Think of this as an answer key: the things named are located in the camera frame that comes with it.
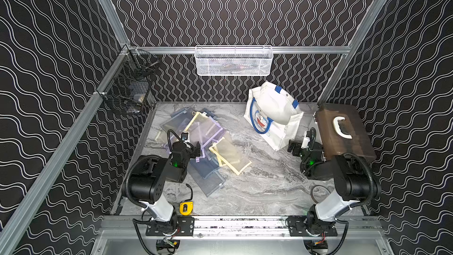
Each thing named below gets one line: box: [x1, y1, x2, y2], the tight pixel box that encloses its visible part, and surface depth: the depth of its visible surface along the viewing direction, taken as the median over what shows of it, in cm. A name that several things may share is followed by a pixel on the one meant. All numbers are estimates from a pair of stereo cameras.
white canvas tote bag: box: [243, 81, 305, 152], surface depth 101 cm
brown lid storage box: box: [314, 103, 377, 161], surface depth 87 cm
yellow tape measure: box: [178, 182, 195, 217], surface depth 80 cm
